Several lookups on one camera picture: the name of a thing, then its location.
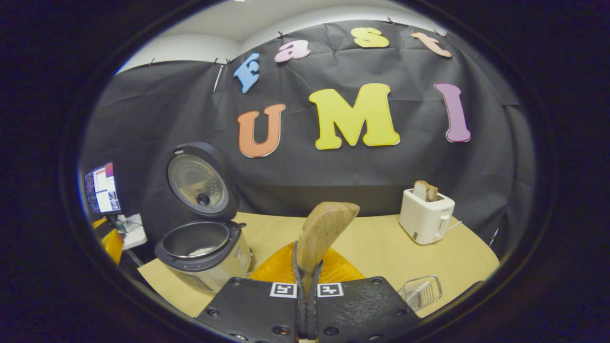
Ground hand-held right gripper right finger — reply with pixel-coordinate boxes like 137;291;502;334
307;248;422;341

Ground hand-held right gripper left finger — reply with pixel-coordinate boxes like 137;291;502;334
195;242;308;341

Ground clear wire chopstick holder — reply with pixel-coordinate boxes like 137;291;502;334
398;275;443;312

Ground silver black rice cooker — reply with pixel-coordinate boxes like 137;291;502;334
154;141;253;293

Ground wooden spoon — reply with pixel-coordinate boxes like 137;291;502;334
296;202;361;293

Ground white side table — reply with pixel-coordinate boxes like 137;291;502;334
117;213;148;251

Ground computer monitor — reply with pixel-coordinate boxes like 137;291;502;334
84;162;122;214

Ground white toaster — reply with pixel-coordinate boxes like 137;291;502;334
399;188;456;245

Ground brown toast slice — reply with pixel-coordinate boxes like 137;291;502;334
413;180;439;202

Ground black backdrop cloth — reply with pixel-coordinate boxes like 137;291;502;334
80;19;537;260

